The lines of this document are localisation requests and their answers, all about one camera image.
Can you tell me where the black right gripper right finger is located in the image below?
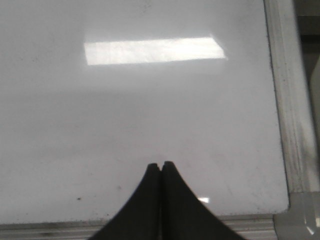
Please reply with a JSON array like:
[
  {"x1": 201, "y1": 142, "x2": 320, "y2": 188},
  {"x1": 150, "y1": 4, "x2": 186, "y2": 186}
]
[{"x1": 161, "y1": 161, "x2": 243, "y2": 240}]

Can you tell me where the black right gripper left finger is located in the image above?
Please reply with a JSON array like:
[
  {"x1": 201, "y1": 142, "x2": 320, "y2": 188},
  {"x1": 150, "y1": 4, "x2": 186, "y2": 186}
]
[{"x1": 90, "y1": 163, "x2": 161, "y2": 240}]

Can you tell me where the white whiteboard with aluminium frame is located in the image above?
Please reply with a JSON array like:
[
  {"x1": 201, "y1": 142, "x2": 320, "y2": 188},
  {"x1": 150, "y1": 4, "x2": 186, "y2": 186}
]
[{"x1": 0, "y1": 0, "x2": 320, "y2": 240}]

